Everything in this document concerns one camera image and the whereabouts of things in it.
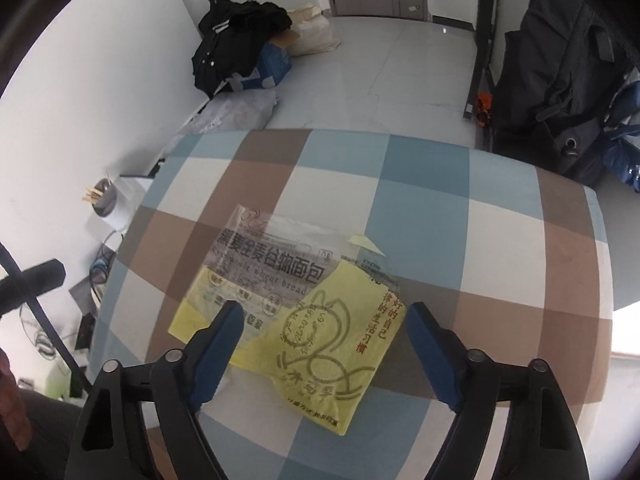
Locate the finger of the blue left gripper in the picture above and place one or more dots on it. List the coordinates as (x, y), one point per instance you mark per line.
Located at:
(40, 279)

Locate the black clothes pile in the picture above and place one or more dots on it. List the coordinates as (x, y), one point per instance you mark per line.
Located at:
(232, 37)

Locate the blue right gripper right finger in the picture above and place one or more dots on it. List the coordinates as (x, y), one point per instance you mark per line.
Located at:
(440, 352)

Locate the checkered tablecloth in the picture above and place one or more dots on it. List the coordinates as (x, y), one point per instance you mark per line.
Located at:
(512, 258)

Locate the grey plastic parcel bag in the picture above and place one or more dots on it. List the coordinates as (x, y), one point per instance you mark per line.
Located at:
(230, 111)

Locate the clear bread wrapper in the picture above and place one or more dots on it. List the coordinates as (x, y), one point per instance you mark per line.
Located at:
(268, 263)

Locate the beige cloth bag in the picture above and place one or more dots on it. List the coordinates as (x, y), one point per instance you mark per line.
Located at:
(315, 33)

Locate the person's left hand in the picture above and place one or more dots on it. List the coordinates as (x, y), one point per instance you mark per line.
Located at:
(12, 408)

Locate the blue cardboard box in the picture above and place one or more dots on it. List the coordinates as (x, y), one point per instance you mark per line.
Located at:
(272, 66)

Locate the white and black box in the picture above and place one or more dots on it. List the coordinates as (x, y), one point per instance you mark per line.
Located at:
(130, 193)

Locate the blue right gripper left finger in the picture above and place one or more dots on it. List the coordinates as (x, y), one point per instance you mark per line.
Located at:
(209, 351)

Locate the grey cup with sticks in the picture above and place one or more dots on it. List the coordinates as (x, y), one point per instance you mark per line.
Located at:
(102, 197)

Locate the black backpack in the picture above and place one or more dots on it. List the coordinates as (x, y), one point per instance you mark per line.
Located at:
(561, 70)

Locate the yellow plastic bag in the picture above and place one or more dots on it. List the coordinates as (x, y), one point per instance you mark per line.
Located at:
(322, 354)

